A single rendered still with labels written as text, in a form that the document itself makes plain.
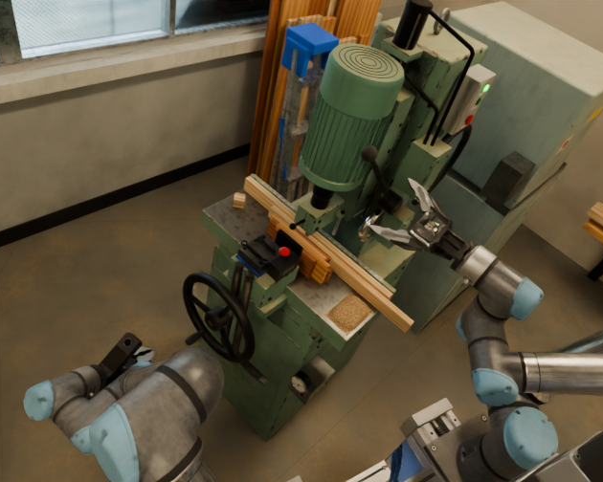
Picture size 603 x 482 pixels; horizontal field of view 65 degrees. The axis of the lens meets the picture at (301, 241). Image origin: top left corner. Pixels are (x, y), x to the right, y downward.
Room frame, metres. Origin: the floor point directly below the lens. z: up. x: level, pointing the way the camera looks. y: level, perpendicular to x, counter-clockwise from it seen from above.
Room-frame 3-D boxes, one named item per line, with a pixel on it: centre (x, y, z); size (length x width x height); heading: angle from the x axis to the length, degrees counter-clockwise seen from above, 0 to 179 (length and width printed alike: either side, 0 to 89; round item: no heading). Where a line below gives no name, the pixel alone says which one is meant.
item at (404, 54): (1.16, -0.08, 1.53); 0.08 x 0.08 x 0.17; 61
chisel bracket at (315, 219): (1.05, -0.02, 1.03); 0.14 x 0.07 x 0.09; 151
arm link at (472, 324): (0.67, -0.41, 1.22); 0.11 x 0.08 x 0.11; 6
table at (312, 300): (0.94, 0.03, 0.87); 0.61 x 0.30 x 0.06; 61
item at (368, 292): (0.98, -0.12, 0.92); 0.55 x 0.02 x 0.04; 61
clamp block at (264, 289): (0.87, 0.08, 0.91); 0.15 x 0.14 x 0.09; 61
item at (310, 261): (0.95, 0.01, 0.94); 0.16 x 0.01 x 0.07; 61
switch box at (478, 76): (1.25, -0.29, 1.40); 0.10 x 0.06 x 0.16; 151
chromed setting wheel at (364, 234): (1.09, -0.19, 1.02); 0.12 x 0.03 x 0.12; 151
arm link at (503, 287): (0.68, -0.41, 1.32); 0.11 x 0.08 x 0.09; 61
